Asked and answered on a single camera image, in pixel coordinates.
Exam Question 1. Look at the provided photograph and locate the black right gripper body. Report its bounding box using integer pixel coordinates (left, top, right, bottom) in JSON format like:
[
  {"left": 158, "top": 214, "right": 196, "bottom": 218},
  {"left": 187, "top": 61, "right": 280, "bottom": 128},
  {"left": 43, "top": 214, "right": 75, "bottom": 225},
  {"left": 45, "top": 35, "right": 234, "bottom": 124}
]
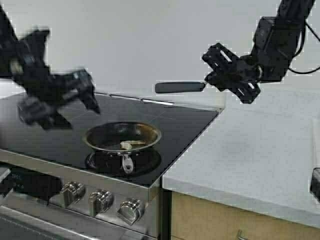
[{"left": 232, "top": 55, "right": 263, "bottom": 83}]

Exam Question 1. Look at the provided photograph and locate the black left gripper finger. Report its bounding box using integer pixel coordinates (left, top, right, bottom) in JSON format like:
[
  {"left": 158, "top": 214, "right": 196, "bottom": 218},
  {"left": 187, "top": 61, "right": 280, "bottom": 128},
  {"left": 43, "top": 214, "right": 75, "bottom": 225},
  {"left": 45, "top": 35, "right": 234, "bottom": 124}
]
[
  {"left": 37, "top": 111, "right": 73, "bottom": 130},
  {"left": 71, "top": 69, "right": 101, "bottom": 114}
]

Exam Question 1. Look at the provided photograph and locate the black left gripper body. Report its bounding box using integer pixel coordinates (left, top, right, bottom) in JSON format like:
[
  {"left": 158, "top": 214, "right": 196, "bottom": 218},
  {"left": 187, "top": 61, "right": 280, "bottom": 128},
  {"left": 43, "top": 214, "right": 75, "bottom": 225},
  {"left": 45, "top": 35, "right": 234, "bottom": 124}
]
[{"left": 9, "top": 29, "right": 75, "bottom": 126}]

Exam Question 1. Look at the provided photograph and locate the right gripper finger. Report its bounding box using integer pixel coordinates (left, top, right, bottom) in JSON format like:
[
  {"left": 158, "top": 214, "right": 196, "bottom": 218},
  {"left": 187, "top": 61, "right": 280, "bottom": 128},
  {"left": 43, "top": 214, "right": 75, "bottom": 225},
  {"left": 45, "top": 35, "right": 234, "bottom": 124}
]
[
  {"left": 204, "top": 71, "right": 261, "bottom": 104},
  {"left": 202, "top": 42, "right": 243, "bottom": 75}
]

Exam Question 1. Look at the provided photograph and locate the black spatula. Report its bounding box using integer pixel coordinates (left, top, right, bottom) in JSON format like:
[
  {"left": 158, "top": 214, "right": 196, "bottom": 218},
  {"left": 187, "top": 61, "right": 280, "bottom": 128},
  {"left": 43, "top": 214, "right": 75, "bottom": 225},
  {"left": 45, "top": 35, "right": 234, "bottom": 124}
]
[{"left": 155, "top": 81, "right": 206, "bottom": 94}]

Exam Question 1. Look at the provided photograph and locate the steel frying pan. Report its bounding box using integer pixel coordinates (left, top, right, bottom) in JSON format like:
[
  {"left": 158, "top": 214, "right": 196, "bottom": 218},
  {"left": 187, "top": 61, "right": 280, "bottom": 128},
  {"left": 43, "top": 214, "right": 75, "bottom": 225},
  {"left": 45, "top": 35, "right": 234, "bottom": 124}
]
[{"left": 82, "top": 121, "right": 162, "bottom": 174}]

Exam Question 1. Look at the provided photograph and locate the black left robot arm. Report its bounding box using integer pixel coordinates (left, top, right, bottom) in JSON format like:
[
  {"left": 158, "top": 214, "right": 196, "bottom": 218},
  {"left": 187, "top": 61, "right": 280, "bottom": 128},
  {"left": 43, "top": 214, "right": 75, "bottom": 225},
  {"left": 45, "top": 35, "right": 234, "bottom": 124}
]
[{"left": 0, "top": 9, "right": 101, "bottom": 130}]

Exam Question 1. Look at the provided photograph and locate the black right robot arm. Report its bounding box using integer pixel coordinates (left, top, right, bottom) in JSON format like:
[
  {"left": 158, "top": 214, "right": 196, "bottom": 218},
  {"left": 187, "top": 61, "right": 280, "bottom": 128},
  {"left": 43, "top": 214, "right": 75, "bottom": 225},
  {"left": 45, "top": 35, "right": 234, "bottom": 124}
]
[{"left": 36, "top": 0, "right": 314, "bottom": 130}]

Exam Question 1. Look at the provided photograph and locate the stove display panel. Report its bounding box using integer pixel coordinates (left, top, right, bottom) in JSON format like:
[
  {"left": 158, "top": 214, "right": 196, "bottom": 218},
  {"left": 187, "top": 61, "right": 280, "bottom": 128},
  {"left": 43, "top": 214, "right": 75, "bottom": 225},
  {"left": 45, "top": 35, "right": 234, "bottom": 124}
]
[{"left": 10, "top": 167, "right": 62, "bottom": 201}]

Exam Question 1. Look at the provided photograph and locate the black glass stove cooktop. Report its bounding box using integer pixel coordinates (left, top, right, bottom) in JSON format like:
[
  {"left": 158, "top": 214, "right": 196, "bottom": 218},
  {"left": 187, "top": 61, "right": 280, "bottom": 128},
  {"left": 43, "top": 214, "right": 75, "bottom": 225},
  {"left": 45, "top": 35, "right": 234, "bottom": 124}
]
[{"left": 0, "top": 86, "right": 225, "bottom": 240}]

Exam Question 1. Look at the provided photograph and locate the steel stove knob middle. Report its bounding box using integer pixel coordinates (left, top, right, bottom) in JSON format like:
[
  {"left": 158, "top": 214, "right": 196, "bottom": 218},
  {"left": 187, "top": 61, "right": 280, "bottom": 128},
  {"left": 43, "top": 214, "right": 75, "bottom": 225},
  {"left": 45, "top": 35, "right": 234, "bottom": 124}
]
[{"left": 88, "top": 189, "right": 114, "bottom": 217}]

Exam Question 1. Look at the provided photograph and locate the black object right edge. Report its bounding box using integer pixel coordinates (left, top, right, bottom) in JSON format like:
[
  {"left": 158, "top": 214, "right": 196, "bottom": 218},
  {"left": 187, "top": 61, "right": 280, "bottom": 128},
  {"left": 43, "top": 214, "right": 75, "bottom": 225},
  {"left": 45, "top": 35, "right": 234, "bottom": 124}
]
[{"left": 309, "top": 168, "right": 320, "bottom": 203}]

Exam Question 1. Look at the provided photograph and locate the steel stove knob right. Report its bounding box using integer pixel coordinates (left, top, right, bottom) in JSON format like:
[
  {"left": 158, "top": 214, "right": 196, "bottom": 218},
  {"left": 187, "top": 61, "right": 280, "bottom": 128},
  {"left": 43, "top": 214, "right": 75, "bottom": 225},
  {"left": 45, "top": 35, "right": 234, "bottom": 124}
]
[{"left": 116, "top": 198, "right": 145, "bottom": 226}]

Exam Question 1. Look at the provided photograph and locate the wooden base cabinet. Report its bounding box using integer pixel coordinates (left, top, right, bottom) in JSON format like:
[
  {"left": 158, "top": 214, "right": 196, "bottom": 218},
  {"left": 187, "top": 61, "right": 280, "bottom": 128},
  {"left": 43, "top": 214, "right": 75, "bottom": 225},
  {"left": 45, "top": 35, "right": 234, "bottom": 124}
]
[{"left": 171, "top": 192, "right": 320, "bottom": 240}]

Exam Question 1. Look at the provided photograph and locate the metal cabinet handle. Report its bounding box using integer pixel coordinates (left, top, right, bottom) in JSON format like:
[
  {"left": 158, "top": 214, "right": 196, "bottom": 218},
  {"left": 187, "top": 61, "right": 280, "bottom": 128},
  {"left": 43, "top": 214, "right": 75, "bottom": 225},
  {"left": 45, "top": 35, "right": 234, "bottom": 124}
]
[{"left": 235, "top": 229, "right": 249, "bottom": 240}]

